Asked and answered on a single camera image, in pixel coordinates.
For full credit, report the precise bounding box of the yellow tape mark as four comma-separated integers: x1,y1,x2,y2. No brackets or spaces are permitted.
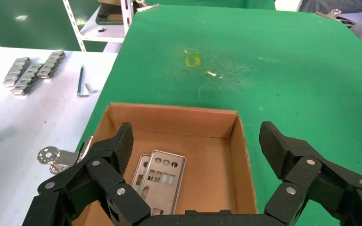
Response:
184,54,201,68

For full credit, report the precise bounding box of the brown cardboard box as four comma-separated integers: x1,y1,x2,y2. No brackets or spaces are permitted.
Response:
72,102,259,226

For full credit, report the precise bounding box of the thin metal hex key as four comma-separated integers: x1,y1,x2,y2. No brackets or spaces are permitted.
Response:
77,65,98,97

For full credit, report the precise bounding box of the dark flat box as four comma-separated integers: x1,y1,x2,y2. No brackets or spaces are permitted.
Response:
95,3,124,25

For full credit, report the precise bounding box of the green table cloth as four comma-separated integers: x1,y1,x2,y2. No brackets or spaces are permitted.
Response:
76,4,362,226

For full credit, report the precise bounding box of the white perforated rack post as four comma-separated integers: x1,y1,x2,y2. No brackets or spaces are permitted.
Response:
121,0,134,35
62,0,87,52

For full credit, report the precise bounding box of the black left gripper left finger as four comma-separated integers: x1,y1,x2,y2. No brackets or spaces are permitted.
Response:
22,122,152,226

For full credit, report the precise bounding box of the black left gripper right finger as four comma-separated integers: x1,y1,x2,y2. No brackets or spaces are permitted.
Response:
259,121,362,226

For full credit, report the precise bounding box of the silver metal shield plate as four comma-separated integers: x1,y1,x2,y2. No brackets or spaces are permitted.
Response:
131,153,152,193
136,149,187,217

